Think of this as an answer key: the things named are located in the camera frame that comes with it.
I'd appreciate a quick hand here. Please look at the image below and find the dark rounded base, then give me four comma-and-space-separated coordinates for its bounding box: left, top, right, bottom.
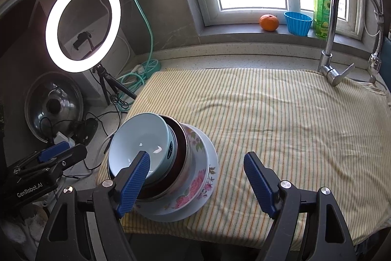
73, 119, 99, 145

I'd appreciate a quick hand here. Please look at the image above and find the chrome faucet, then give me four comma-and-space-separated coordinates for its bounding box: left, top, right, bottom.
318, 0, 384, 87

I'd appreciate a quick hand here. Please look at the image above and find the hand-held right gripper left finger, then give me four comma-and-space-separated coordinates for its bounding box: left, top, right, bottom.
35, 150, 151, 261

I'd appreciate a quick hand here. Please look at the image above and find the black tripod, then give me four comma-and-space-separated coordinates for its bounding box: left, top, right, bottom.
91, 64, 138, 105

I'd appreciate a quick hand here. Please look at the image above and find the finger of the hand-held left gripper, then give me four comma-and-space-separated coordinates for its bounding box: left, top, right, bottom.
37, 141, 70, 163
14, 144, 88, 179

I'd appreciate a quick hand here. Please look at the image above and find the white power adapter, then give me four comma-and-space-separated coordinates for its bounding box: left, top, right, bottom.
53, 133, 75, 148

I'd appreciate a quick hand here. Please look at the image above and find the faucet spray head extension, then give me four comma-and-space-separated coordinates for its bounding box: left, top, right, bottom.
368, 12, 385, 84

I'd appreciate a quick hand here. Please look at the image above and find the yellow striped cloth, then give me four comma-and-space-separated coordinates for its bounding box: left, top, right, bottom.
96, 68, 388, 252

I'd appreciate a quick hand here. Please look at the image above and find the green power strip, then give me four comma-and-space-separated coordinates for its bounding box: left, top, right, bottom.
143, 58, 162, 75

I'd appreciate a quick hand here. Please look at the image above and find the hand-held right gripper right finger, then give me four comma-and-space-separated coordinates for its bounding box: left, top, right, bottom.
243, 151, 356, 261

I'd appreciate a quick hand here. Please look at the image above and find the green hose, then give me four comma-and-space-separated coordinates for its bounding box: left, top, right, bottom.
119, 0, 161, 87

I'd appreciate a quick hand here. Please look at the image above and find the pink rose floral plate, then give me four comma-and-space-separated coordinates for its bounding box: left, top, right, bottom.
136, 123, 206, 213

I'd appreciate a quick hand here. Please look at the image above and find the large steel bowl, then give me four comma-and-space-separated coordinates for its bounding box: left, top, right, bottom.
134, 122, 193, 203

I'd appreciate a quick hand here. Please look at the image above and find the red steel bowl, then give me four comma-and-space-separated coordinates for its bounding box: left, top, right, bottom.
139, 114, 187, 199

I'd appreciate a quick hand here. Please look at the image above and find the light blue ceramic bowl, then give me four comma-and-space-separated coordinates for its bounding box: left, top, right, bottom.
108, 112, 178, 183

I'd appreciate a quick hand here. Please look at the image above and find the steel pot lid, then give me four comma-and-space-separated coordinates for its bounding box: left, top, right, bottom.
24, 71, 84, 144

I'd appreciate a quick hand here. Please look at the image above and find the orange tangerine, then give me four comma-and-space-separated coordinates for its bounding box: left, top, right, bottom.
259, 14, 280, 32

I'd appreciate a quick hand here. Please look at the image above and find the blue fluted cup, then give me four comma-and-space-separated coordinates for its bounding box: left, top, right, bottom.
284, 11, 313, 36

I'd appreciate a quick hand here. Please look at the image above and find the green dish soap bottle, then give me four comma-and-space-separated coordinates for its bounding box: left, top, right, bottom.
314, 0, 333, 38

